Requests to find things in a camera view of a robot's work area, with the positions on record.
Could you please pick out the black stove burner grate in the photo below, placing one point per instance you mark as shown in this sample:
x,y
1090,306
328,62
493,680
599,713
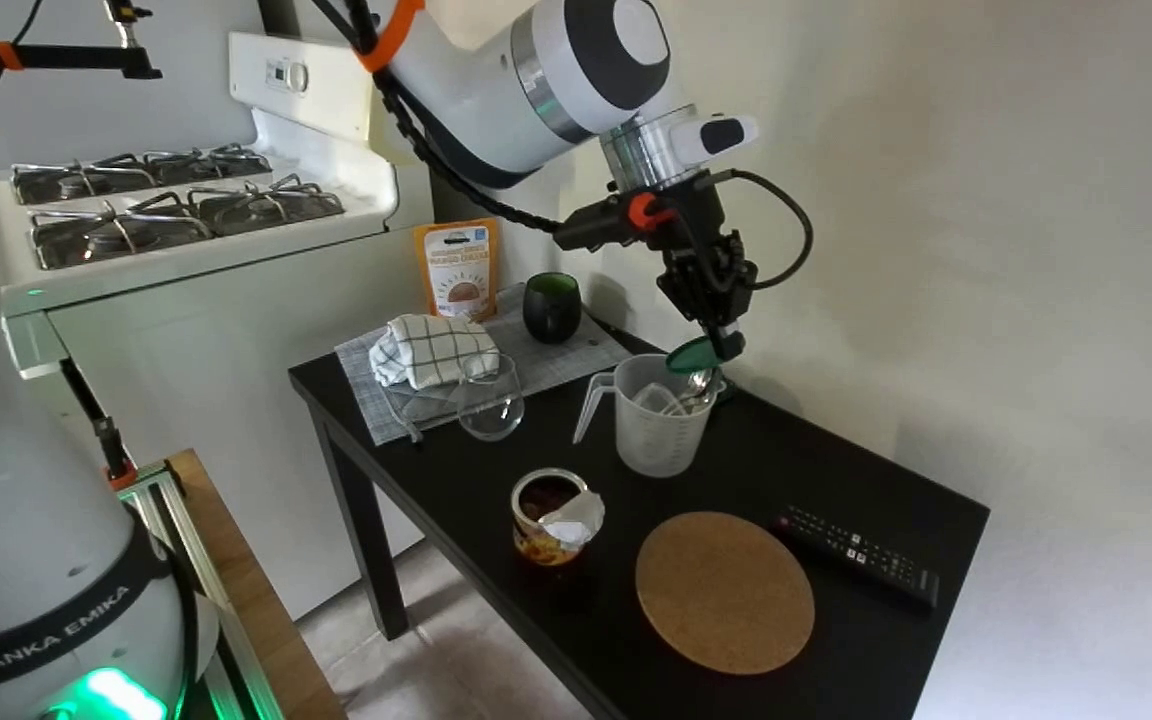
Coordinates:
x,y
136,171
189,223

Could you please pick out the white checked dish towel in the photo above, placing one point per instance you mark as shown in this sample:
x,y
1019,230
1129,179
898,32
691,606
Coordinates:
x,y
435,348

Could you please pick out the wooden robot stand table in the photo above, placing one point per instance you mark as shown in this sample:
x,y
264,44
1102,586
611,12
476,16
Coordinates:
x,y
263,601

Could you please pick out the stemless clear glass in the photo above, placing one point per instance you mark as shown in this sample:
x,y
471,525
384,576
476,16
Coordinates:
x,y
493,409

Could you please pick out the grey woven placemat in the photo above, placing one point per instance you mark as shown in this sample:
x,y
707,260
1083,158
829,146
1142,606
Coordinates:
x,y
563,363

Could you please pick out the dark green mug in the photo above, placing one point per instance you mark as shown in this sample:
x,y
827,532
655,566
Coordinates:
x,y
549,308

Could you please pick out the black side table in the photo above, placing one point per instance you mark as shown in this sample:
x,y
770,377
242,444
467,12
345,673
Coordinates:
x,y
738,465

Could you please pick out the dark green round lid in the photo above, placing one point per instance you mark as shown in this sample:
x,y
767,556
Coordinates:
x,y
691,357

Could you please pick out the orange food pouch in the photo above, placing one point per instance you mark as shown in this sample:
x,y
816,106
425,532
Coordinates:
x,y
456,269

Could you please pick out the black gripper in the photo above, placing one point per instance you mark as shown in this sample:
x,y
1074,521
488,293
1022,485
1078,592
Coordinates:
x,y
707,260

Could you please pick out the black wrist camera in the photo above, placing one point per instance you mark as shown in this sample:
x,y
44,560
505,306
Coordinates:
x,y
611,225

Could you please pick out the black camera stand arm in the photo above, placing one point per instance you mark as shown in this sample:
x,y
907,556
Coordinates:
x,y
58,57

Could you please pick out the round cork mat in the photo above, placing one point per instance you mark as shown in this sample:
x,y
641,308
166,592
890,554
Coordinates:
x,y
725,592

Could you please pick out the white gas stove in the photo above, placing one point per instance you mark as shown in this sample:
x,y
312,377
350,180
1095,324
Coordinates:
x,y
201,363

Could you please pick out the clear plastic measuring cup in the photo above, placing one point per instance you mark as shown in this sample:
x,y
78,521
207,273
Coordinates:
x,y
657,435

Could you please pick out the black remote control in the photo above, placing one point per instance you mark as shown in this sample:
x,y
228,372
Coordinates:
x,y
858,554

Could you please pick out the orange food cup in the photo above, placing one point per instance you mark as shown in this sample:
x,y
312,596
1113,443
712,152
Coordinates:
x,y
555,525

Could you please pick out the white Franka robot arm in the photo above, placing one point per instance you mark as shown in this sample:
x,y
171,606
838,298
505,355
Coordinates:
x,y
509,83

